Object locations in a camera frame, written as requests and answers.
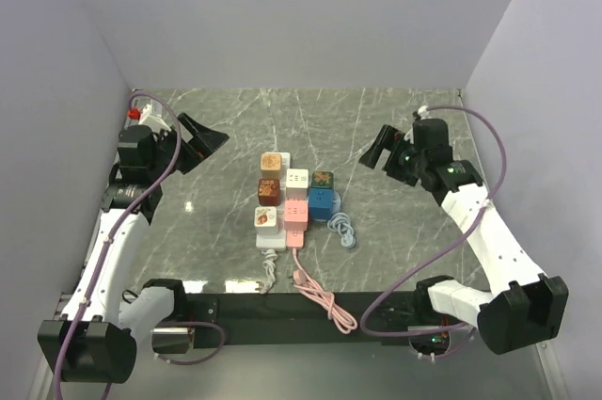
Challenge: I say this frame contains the light blue socket cable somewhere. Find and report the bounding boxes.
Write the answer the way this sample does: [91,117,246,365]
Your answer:
[326,212,357,250]

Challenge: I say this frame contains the white patterned cube adapter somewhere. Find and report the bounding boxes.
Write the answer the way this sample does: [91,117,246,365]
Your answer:
[254,206,279,236]

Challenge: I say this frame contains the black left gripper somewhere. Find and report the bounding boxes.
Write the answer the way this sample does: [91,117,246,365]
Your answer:
[149,113,229,181]

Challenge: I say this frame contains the light blue round socket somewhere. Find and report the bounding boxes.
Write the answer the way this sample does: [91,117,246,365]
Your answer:
[314,191,341,222]

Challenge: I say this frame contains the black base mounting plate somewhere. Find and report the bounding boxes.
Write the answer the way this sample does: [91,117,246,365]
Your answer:
[187,292,458,345]

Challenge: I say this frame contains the pink power strip cable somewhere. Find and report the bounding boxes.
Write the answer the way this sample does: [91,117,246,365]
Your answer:
[291,247,359,336]

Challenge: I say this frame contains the pink power strip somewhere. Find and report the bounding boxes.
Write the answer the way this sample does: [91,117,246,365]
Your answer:
[286,231,305,249]

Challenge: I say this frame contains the brown cube plug adapter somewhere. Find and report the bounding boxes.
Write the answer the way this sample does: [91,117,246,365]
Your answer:
[257,178,281,207]

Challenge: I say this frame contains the dark green cube adapter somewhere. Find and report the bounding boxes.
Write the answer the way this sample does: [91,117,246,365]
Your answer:
[310,171,334,189]

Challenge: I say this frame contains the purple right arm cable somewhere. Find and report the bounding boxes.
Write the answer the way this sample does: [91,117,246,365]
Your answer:
[359,104,506,360]

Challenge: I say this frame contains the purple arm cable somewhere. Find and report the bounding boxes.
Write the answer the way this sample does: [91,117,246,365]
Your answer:
[359,104,506,360]
[52,91,227,400]

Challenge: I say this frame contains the tan cube plug adapter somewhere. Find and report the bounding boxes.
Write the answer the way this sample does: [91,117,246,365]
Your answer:
[260,152,283,180]

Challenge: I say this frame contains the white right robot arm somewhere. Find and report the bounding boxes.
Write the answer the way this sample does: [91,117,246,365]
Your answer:
[359,119,569,355]

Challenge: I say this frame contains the pink cube plug adapter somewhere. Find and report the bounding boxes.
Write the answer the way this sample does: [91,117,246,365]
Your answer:
[284,200,309,232]

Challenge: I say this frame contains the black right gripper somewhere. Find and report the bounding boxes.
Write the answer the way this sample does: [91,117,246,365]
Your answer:
[358,125,427,188]

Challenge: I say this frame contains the blue cube plug adapter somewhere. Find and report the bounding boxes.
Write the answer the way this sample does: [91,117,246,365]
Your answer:
[308,188,334,221]

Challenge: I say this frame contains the white power strip cable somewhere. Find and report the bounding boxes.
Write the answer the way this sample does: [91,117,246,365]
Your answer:
[255,248,278,296]

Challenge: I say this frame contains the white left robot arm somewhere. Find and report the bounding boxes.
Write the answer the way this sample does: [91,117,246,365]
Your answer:
[38,113,229,384]

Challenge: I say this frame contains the white power strip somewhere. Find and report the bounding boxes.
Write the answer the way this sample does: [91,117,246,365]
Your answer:
[256,152,291,251]

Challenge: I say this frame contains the aluminium front rail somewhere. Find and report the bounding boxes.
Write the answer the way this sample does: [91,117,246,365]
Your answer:
[55,290,563,400]

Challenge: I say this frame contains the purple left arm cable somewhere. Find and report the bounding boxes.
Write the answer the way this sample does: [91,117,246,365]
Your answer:
[52,91,227,400]

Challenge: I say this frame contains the plain white cube adapter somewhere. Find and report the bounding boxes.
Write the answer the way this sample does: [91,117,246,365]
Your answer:
[285,168,310,200]

